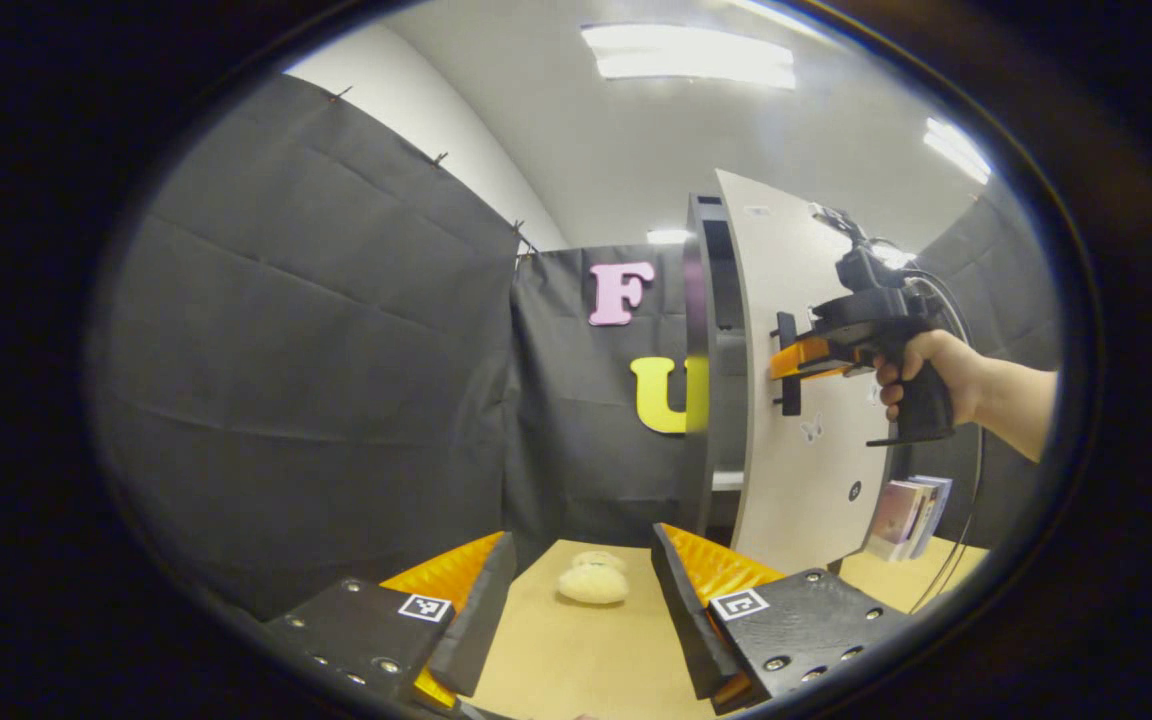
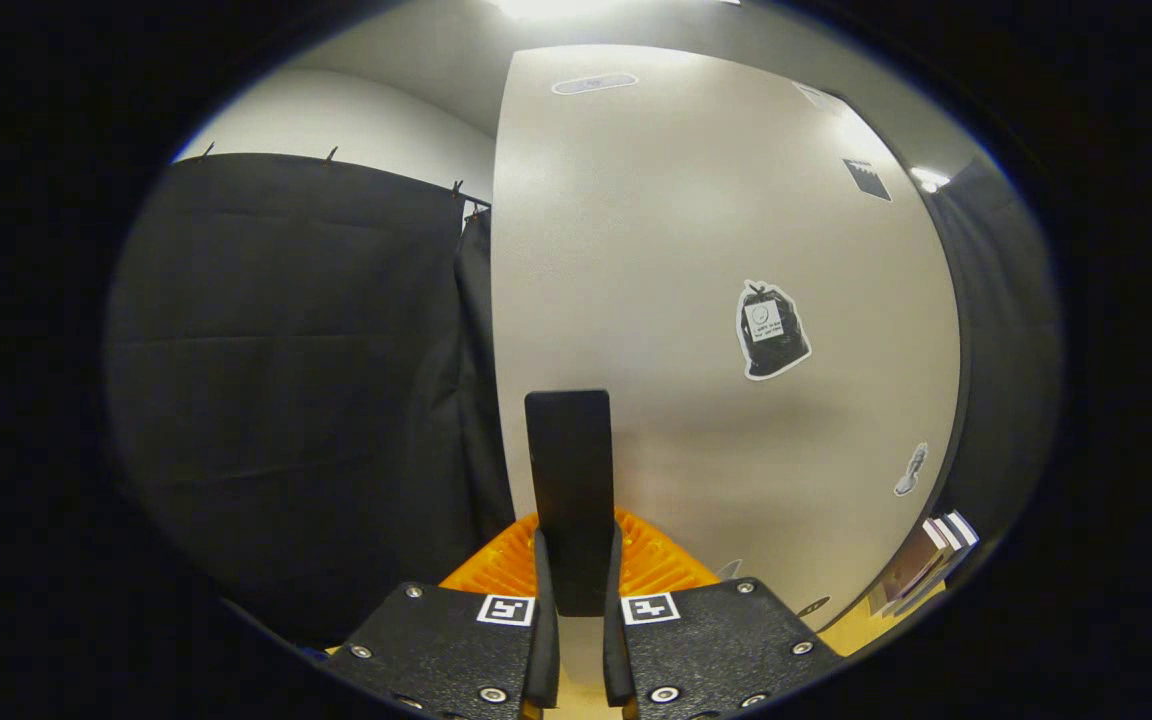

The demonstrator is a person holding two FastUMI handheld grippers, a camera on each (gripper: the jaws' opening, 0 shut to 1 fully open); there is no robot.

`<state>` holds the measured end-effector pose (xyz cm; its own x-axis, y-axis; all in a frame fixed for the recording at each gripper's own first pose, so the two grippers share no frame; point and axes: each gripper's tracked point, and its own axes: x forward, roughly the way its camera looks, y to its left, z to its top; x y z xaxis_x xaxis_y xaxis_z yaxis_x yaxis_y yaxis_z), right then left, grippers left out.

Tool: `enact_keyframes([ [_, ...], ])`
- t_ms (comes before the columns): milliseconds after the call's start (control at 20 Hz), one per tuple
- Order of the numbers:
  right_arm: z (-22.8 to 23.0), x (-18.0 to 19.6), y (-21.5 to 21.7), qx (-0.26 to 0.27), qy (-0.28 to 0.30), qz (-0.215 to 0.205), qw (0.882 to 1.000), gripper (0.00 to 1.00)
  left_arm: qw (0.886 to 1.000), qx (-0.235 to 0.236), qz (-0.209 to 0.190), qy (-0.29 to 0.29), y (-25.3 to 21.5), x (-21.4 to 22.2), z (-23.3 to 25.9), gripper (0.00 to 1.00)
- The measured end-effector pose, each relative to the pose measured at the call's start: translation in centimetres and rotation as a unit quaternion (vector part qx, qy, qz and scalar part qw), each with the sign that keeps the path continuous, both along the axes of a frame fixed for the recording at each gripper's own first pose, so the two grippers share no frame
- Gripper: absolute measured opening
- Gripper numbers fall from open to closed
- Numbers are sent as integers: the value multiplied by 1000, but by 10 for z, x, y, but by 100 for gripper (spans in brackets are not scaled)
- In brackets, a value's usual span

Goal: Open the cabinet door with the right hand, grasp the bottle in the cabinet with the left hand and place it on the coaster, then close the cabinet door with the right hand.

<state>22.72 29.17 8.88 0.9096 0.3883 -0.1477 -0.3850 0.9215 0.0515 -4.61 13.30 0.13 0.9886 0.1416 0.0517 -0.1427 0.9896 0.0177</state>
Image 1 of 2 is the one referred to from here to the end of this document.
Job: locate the grey cabinet door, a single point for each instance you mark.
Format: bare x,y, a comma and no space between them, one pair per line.
776,260

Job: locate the cream plush toy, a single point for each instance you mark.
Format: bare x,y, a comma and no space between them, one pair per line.
591,585

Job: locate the dark grey cabinet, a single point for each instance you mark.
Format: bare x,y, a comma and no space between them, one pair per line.
726,400

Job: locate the black backdrop cloth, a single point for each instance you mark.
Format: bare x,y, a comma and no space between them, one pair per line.
316,350

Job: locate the ceiling light panel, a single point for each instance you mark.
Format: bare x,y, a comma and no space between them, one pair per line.
668,237
958,150
686,55

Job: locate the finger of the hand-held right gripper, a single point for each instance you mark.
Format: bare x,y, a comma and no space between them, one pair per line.
801,357

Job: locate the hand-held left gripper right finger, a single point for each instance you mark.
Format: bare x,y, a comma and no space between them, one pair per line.
681,620

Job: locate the white cabinet shelf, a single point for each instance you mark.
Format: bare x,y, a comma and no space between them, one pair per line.
728,481

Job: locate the grey blue spine book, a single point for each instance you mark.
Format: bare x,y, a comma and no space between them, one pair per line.
940,505

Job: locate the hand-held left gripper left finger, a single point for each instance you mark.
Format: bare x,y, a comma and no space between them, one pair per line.
481,620

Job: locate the white spine book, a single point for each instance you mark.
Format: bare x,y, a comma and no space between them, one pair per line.
924,520

